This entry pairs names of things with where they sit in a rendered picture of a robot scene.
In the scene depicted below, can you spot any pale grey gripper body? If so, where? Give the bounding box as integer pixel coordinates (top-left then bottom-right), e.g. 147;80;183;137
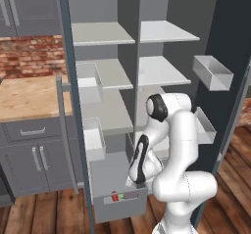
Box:
125;173;147;190

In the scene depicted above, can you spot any orange carrot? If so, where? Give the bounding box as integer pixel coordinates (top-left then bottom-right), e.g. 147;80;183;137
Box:
111;190;126;203

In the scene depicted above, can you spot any grey freezer drawer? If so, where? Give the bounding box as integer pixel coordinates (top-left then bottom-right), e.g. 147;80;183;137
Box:
88;150;149;224

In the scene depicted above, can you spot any grey left fridge door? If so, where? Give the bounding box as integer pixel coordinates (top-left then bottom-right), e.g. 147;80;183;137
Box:
57;0;96;234

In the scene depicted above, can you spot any grey kitchen drawer front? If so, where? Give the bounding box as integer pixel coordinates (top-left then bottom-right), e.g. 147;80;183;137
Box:
0;116;68;148

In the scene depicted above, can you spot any grey fridge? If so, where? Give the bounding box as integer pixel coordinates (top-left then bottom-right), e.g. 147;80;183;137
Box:
57;0;251;234

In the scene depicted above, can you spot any dark right fridge door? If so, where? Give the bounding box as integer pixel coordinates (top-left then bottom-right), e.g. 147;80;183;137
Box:
190;0;251;228

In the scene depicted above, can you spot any white door bin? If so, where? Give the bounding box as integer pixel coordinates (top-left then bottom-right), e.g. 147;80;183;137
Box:
75;63;105;106
82;117;108;163

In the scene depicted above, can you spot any grey base cupboard door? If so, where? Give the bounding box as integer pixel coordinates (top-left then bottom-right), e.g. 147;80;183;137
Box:
0;143;51;197
38;138;84;193

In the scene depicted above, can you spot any small grey door bin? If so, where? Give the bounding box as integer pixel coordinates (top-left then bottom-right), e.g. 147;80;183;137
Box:
193;106;218;146

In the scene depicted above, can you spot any large grey door bin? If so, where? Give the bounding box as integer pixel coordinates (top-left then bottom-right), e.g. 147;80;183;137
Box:
192;55;234;92

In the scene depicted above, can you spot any silver cupboard handle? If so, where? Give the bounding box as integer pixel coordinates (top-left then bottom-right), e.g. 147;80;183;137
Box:
0;0;11;27
31;146;43;172
38;145;51;171
5;0;22;27

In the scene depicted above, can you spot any silver drawer handle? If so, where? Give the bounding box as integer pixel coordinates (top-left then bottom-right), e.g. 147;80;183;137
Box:
20;126;47;137

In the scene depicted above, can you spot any grey wall cupboard door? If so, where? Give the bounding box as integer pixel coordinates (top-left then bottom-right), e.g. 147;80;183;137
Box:
5;0;64;38
0;0;18;38

